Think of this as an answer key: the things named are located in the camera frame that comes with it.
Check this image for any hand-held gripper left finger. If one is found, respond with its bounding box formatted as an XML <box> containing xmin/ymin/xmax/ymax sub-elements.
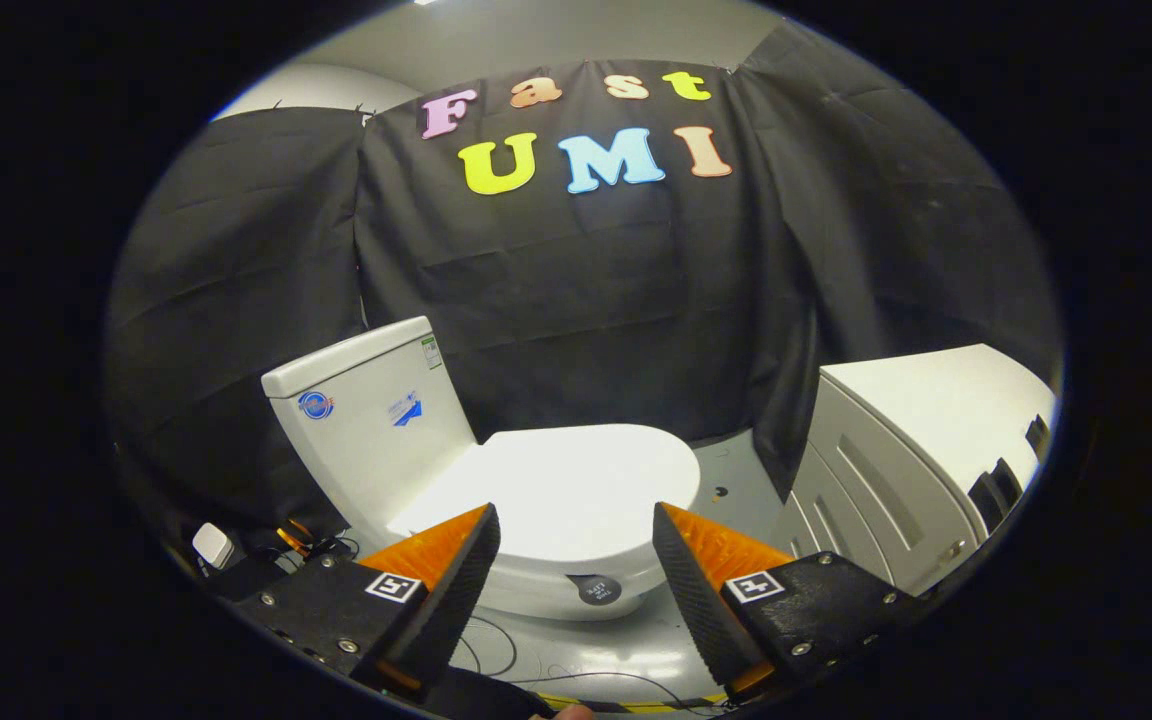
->
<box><xmin>226</xmin><ymin>503</ymin><xmax>502</xmax><ymax>701</ymax></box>

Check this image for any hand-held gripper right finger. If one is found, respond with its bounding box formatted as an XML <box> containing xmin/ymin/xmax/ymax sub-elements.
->
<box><xmin>652</xmin><ymin>502</ymin><xmax>927</xmax><ymax>701</ymax></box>

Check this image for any white toilet lid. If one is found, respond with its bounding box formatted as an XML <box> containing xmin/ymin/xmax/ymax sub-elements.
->
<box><xmin>386</xmin><ymin>423</ymin><xmax>702</xmax><ymax>607</ymax></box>

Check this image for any white toilet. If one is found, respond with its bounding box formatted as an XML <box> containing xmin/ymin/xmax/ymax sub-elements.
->
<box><xmin>261</xmin><ymin>316</ymin><xmax>702</xmax><ymax>623</ymax></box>

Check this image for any yellow black floor tape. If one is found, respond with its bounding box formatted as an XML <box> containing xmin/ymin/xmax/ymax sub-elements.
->
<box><xmin>536</xmin><ymin>690</ymin><xmax>727</xmax><ymax>715</ymax></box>

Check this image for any small white adapter box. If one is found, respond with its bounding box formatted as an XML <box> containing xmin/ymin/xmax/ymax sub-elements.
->
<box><xmin>192</xmin><ymin>522</ymin><xmax>237</xmax><ymax>571</ymax></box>

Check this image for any white cabinet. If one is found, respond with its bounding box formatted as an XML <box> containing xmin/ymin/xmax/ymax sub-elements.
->
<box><xmin>774</xmin><ymin>344</ymin><xmax>1057</xmax><ymax>598</ymax></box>

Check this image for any black backdrop cloth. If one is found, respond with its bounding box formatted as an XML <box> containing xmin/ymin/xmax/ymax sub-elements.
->
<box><xmin>106</xmin><ymin>20</ymin><xmax>1062</xmax><ymax>561</ymax></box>

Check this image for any black floor cable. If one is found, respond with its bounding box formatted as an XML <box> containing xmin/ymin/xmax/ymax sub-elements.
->
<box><xmin>456</xmin><ymin>615</ymin><xmax>727</xmax><ymax>716</ymax></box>

